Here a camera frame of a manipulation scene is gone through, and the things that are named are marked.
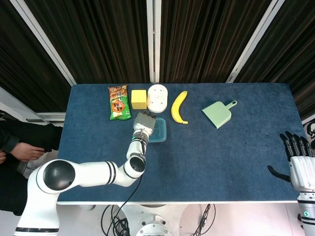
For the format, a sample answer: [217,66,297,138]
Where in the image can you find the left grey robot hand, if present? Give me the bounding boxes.
[132,111,158,136]

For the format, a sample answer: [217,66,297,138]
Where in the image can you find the white oval perforated block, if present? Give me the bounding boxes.
[147,84,169,114]

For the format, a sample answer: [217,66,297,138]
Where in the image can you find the person forearm black sleeve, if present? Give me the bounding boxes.
[0,119,63,158]

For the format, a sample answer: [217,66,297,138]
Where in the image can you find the yellow sponge cube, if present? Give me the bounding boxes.
[130,89,148,110]

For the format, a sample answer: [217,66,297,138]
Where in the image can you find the white silver robot base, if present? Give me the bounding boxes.
[121,204,189,236]

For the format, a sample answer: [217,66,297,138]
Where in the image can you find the white frame post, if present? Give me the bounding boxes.
[225,0,289,84]
[9,0,77,86]
[146,0,162,84]

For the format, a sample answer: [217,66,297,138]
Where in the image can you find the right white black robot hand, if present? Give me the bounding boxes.
[267,131,315,192]

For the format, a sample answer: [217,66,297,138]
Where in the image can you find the clear blue plastic container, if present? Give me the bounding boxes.
[147,117,168,144]

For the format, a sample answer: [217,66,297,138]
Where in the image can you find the black floor cable bundle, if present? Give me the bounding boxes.
[101,204,131,236]

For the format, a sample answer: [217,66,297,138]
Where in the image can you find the white horizontal frame rail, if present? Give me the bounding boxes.
[24,111,66,123]

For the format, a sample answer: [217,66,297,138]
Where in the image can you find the green orange snack bag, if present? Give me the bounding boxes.
[108,85,132,121]

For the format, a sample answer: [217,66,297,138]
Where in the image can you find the light green dustpan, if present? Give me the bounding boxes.
[201,100,239,129]

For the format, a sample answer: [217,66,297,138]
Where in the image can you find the blue table cloth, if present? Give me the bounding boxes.
[57,83,305,204]

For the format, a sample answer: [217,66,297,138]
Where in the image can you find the white table frame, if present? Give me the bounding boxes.
[56,200,300,211]

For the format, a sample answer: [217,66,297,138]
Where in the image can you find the black white patterned object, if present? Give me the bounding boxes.
[301,117,315,149]

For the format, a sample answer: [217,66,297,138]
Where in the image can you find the person bare hand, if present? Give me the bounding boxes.
[9,142,47,163]

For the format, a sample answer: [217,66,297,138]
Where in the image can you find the person dark clothed body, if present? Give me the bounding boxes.
[0,157,32,217]

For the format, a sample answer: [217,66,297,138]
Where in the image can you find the dark brown pleated curtain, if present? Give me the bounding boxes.
[0,0,71,113]
[159,0,273,84]
[24,0,151,84]
[233,0,315,121]

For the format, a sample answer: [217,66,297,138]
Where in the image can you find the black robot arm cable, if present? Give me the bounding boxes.
[115,136,149,236]

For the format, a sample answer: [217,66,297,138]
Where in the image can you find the yellow banana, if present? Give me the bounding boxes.
[171,90,189,125]

